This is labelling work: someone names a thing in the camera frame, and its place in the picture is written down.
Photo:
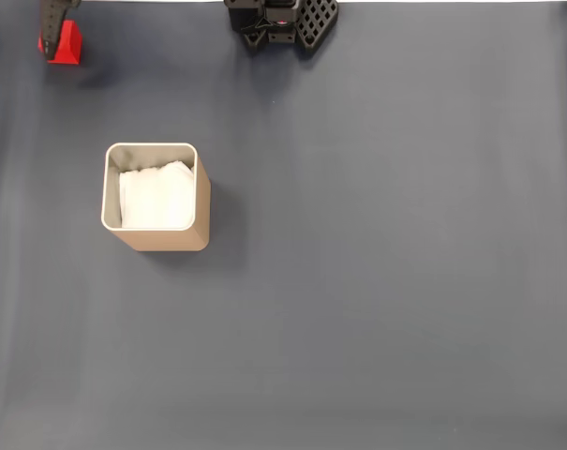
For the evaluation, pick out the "beige square box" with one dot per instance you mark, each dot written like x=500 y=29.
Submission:
x=170 y=240

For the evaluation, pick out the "red cube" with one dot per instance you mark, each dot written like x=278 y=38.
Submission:
x=70 y=47

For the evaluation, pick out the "blue-grey fabric table sheet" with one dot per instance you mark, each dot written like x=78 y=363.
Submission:
x=405 y=281

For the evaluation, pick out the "white folded cloth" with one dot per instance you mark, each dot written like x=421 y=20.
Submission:
x=156 y=197

